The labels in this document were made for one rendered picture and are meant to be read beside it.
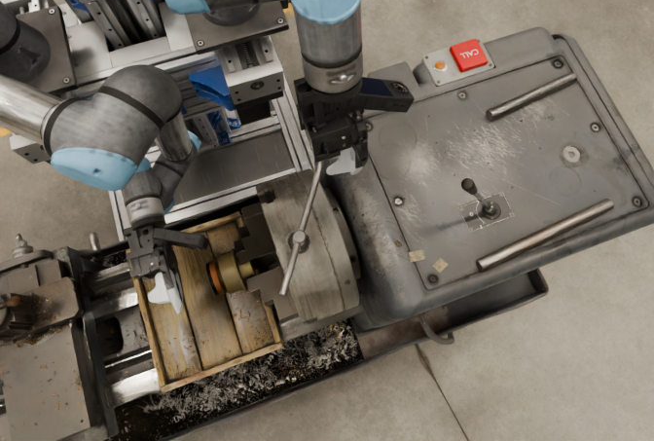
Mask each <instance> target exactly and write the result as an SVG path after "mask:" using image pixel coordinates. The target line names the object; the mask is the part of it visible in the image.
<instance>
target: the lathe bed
mask: <svg viewBox="0 0 654 441"><path fill-rule="evenodd" d="M276 267H281V265H280V261H279V262H276V263H274V264H271V265H268V266H266V267H264V268H262V269H259V270H260V273H261V274H262V273H265V272H268V271H271V270H274V269H275V268H276ZM131 279H132V277H131V276H130V272H129V267H128V263H127V262H125V263H123V264H120V265H117V266H114V267H112V268H109V269H106V270H103V271H100V272H97V273H94V274H91V280H90V281H89V283H88V285H89V287H90V288H91V289H92V291H93V292H94V296H93V297H90V301H91V309H92V313H93V318H94V322H95V327H96V332H97V334H99V336H98V341H99V344H100V349H101V353H102V358H103V362H104V367H105V371H106V376H107V381H108V385H110V386H111V390H112V394H113V399H114V403H115V407H117V406H119V405H122V404H125V403H127V402H129V401H132V400H134V399H137V398H139V397H142V396H145V395H147V394H150V393H153V392H155V391H158V390H160V389H161V386H158V385H159V383H158V378H157V373H156V369H155V365H154V363H149V362H150V361H151V362H154V361H153V356H152V353H151V349H150V345H149V344H148V342H149V341H148V336H147V332H146V328H145V324H144V320H143V316H142V314H141V310H140V307H139V303H138V301H137V299H136V298H137V295H136V291H134V290H135V287H134V283H133V280H131ZM119 287H121V288H120V289H119ZM112 288H113V289H112ZM111 289H112V290H111ZM102 290H103V291H102ZM113 290H115V291H117V295H116V294H115V293H116V292H114V291H113ZM105 291H106V295H107V296H106V295H105V296H104V293H105ZM110 291H111V292H110ZM99 292H100V293H99ZM108 292H109V293H108ZM122 293H123V295H122ZM100 294H101V295H102V296H103V297H102V296H101V295H100ZM120 294H121V295H120ZM131 294H132V295H131ZM110 296H111V297H110ZM122 296H123V297H122ZM106 297H107V300H106V299H105V298H106ZM100 298H101V299H100ZM117 299H118V301H117ZM103 300H104V302H103ZM110 301H112V302H111V303H112V304H111V305H110ZM99 306H100V309H99V308H98V307H99ZM271 306H272V311H273V314H274V317H275V320H276V323H277V327H278V330H279V333H280V336H281V339H282V342H283V343H285V342H288V341H290V340H293V339H296V338H298V337H301V336H304V335H306V334H308V333H310V332H313V331H316V330H318V329H321V328H324V327H326V326H329V325H331V324H334V323H337V322H339V321H342V320H345V319H347V318H350V317H352V316H355V315H358V314H359V313H361V312H364V311H365V310H364V308H363V305H362V302H361V300H360V297H359V305H358V306H356V307H353V308H351V309H348V310H345V311H343V312H339V313H336V314H333V315H331V316H328V317H325V318H323V319H320V320H318V321H315V322H313V323H311V324H308V325H303V323H302V321H301V319H300V318H299V317H297V318H294V319H292V320H289V321H286V322H284V323H281V322H280V320H279V317H278V314H277V311H276V308H275V305H274V304H272V305H271ZM105 307H106V308H105ZM134 307H136V309H135V308H134ZM103 308H104V309H103ZM105 309H106V310H107V311H106V310H105ZM110 309H111V310H110ZM111 311H112V312H111ZM115 315H116V316H115ZM122 316H123V317H122ZM139 317H140V318H139ZM116 318H117V319H119V320H120V321H119V320H117V321H118V322H117V323H115V322H116V320H115V322H114V319H116ZM121 319H122V320H121ZM297 319H298V320H297ZM294 320H295V322H294ZM122 321H123V323H120V322H122ZM103 322H104V323H105V324H104V323H103ZM134 322H135V323H134ZM138 322H139V323H138ZM100 323H101V324H102V323H103V324H104V325H103V324H102V325H103V326H102V325H101V324H100ZM286 323H287V325H288V324H289V325H288V326H289V327H288V326H287V325H286ZM291 323H292V325H291ZM96 324H97V325H98V328H97V325H96ZM121 324H123V325H121ZM126 325H127V326H126ZM139 325H141V326H139ZM285 325H286V326H285ZM293 326H294V327H293ZM112 327H114V329H113V330H114V331H115V332H114V333H111V328H112ZM135 327H136V330H135ZM287 327H288V328H287ZM121 328H122V329H121ZM143 328H144V329H145V330H143ZM295 328H296V329H295ZM115 329H116V330H115ZM292 329H293V331H292ZM288 330H289V332H287V331H288ZM117 331H118V332H117ZM133 331H134V332H135V333H136V334H137V336H135V335H134V332H133ZM137 331H138V332H137ZM142 331H144V332H142ZM299 331H300V332H299ZM297 332H298V333H297ZM129 333H130V334H129ZM142 333H144V334H143V335H142V336H141V335H140V334H142ZM127 334H129V335H128V336H127ZM291 334H293V335H292V336H291ZM140 337H141V338H142V339H141V338H140ZM105 338H106V339H107V340H108V339H109V338H112V341H107V340H105ZM126 338H127V339H126ZM134 338H135V339H134ZM144 339H146V340H144ZM138 340H139V341H138ZM141 341H142V343H140V342H141ZM133 342H134V344H132V343H133ZM145 342H147V343H145ZM106 343H107V344H106ZM144 343H145V344H144ZM104 344H105V345H104ZM113 345H115V346H113ZM125 345H127V346H125ZM111 346H112V347H111ZM140 346H141V347H140ZM110 347H111V348H110ZM123 348H124V350H123ZM109 350H111V352H110V354H109ZM118 352H120V353H118ZM117 353H118V354H117ZM141 353H142V354H141ZM118 355H119V356H118ZM112 357H113V358H112ZM144 363H145V364H144ZM112 364H114V365H113V366H112ZM149 364H151V365H150V368H149ZM151 366H152V367H151ZM133 369H134V370H133ZM150 370H151V371H152V372H150ZM154 370H155V373H154V375H153V377H152V379H151V375H152V374H153V372H154ZM126 371H127V373H125V372H126ZM119 372H122V373H123V374H121V373H119ZM146 373H147V374H146ZM128 374H129V375H128ZM145 374H146V375H145ZM118 375H119V377H118ZM121 375H122V376H121ZM148 376H149V377H148ZM124 377H126V378H124ZM139 377H140V378H139ZM120 378H122V379H123V380H124V381H125V382H124V381H123V380H120ZM145 378H146V379H145ZM155 381H156V384H155ZM148 382H149V383H148ZM118 386H119V387H118ZM127 386H128V387H127ZM144 386H146V387H145V388H143V387H144ZM1 387H2V388H1ZM146 388H147V389H146ZM121 390H126V391H123V392H122V394H120V393H119V391H121ZM139 392H140V393H139ZM138 393H139V394H138ZM137 394H138V395H137ZM124 395H125V396H124ZM123 396H124V397H123ZM119 398H120V399H119ZM5 416H7V411H6V404H5V398H4V392H3V385H2V383H1V372H0V418H2V417H5Z"/></svg>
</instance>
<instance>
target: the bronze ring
mask: <svg viewBox="0 0 654 441"><path fill-rule="evenodd" d="M205 268H206V273H207V277H208V280H209V283H210V285H211V288H212V290H213V292H214V294H215V295H216V296H219V295H223V294H226V293H227V291H229V293H230V294H232V293H235V292H237V291H239V290H242V289H243V290H244V291H246V290H247V283H246V282H247V281H246V280H247V279H248V278H250V277H253V276H256V275H257V273H256V270H255V267H254V264H253V261H252V260H249V261H246V262H243V263H240V262H239V260H238V258H237V255H236V251H235V250H234V249H231V252H229V253H226V254H223V255H220V256H218V260H212V261H209V262H208V263H206V264H205Z"/></svg>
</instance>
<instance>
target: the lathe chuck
mask: <svg viewBox="0 0 654 441"><path fill-rule="evenodd" d="M256 191H257V195H258V198H259V196H262V195H264V193H265V192H267V191H270V192H273V195H274V197H275V200H273V202H271V203H268V204H267V203H266V202H264V203H262V204H261V207H262V209H263V212H264V215H265V218H266V221H267V224H268V227H269V230H270V233H271V236H272V241H273V244H274V247H275V250H276V253H277V256H278V258H279V261H280V264H281V267H282V270H283V272H284V275H285V272H286V269H287V266H288V262H289V259H290V255H291V252H292V249H293V248H292V247H291V245H290V239H291V237H292V236H293V234H294V233H295V232H296V231H297V230H298V229H299V226H300V222H301V219H302V216H303V212H304V209H305V205H306V202H307V198H308V196H307V194H306V191H305V189H304V187H303V185H302V183H301V181H300V179H299V177H298V175H297V174H296V173H293V174H290V175H287V176H284V177H281V178H278V179H275V180H273V181H270V182H267V183H264V184H261V185H258V186H256ZM305 233H306V237H307V238H308V246H307V247H306V248H305V249H304V250H302V251H299V254H298V257H297V261H296V264H295V268H294V271H293V274H292V277H291V280H290V284H289V289H290V292H291V295H292V297H293V300H294V303H295V306H296V309H297V311H298V314H299V317H300V319H301V321H302V323H303V325H308V324H311V323H313V322H315V321H318V320H320V319H323V318H325V317H328V316H331V315H333V314H336V313H339V312H343V311H344V303H343V298H342V294H341V290H340V287H339V284H338V281H337V278H336V274H335V271H334V268H333V265H332V262H331V259H330V256H329V253H328V250H327V247H326V244H325V241H324V238H323V236H322V234H321V231H320V228H319V225H318V223H317V220H316V217H315V215H314V212H313V210H312V208H311V211H310V215H309V220H308V223H307V226H306V230H305ZM312 317H316V318H314V319H313V320H311V321H307V320H308V319H310V318H312Z"/></svg>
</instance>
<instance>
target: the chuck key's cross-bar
mask: <svg viewBox="0 0 654 441"><path fill-rule="evenodd" d="M324 163H325V160H323V161H320V162H317V165H316V169H315V172H314V176H313V178H312V182H311V185H310V189H309V195H308V198H307V202H306V205H305V209H304V212H303V216H302V219H301V222H300V226H299V229H298V230H302V231H305V230H306V226H307V223H308V220H309V215H310V211H311V208H312V204H313V201H314V197H315V194H316V190H317V187H318V183H319V180H320V176H321V173H322V169H323V167H324ZM300 247H301V243H296V242H294V245H293V249H292V252H291V255H290V259H289V262H288V266H287V269H286V272H285V276H284V279H283V282H282V285H281V288H280V292H279V294H281V295H286V294H287V291H288V287H289V284H290V280H291V277H292V274H293V271H294V268H295V264H296V261H297V257H298V254H299V250H300Z"/></svg>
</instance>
